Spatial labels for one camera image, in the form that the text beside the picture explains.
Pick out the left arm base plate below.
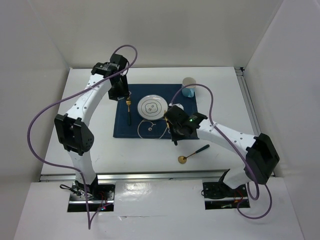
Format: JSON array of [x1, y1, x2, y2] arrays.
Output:
[[67, 183, 116, 213]]

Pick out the white and blue mug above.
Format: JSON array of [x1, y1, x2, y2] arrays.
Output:
[[181, 77, 196, 98]]

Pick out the white plate with rings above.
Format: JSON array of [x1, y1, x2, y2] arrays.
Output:
[[137, 94, 168, 121]]

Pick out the gold spoon green handle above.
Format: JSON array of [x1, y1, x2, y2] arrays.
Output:
[[178, 144, 210, 164]]

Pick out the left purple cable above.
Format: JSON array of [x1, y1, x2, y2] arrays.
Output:
[[26, 44, 139, 230]]

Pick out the blue fish placemat cloth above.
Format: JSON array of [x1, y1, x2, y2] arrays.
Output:
[[113, 84, 182, 140]]

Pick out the aluminium front rail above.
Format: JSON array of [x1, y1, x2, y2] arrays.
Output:
[[39, 168, 275, 183]]

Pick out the gold fork green handle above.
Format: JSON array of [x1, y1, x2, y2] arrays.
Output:
[[126, 96, 132, 126]]

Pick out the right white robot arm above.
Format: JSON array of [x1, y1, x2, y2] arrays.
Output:
[[164, 105, 280, 196]]

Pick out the gold knife green handle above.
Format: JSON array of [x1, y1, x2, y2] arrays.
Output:
[[164, 118, 171, 130]]

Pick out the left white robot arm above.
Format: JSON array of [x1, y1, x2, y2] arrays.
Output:
[[54, 59, 128, 200]]

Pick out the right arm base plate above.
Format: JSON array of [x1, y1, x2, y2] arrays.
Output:
[[200, 177, 251, 210]]

